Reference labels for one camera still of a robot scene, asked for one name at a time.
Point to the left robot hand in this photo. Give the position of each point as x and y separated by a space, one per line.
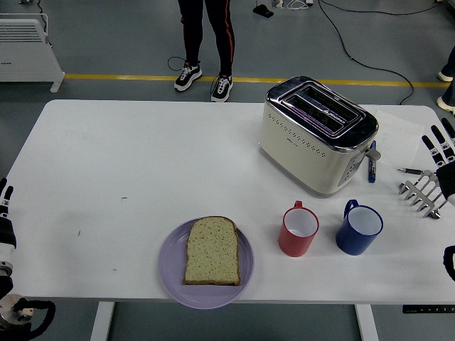
5 231

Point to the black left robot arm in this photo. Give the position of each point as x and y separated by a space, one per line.
4 284

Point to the white table leg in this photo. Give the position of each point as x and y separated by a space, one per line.
102 321
367 323

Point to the person in pale shoes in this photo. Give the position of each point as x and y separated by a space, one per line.
447 103

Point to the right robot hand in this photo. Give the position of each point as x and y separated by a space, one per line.
447 181

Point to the purple plate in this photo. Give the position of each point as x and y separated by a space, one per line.
170 280

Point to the black pen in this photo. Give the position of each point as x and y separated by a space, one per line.
412 171

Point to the red mug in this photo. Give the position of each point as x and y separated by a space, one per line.
295 245

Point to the cream and chrome toaster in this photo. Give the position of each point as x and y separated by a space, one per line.
302 156

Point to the black foot pedal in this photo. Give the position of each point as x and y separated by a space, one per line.
263 10

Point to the black table control panel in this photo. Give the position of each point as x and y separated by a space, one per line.
426 309

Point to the blue mug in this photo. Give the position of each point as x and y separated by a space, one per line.
352 243

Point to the white paper sheet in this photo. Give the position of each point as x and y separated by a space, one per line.
398 136

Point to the blue marker pen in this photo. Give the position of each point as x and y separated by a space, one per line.
372 170

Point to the silver toast rack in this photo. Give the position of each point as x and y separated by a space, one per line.
419 199

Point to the white panel heater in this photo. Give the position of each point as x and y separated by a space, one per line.
25 60

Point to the brown bread slice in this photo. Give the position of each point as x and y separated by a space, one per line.
213 252

